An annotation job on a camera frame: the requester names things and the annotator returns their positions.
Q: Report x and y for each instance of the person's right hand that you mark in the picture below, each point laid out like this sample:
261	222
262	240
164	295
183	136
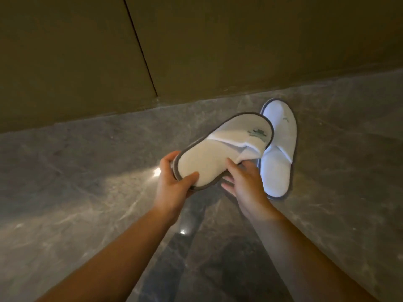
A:
248	191

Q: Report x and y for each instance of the person's left forearm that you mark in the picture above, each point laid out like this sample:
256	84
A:
116	261

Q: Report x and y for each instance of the person's left thumb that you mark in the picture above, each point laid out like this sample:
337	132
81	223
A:
188	181

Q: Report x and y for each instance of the person's left hand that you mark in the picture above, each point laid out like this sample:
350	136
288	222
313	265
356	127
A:
170	193

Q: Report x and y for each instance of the person's right forearm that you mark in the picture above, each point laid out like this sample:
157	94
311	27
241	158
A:
302	261

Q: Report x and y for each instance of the white slipper with grey trim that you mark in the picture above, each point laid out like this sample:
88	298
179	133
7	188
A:
280	147
220	147

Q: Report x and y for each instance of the person's right thumb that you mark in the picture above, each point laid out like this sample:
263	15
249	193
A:
233	168

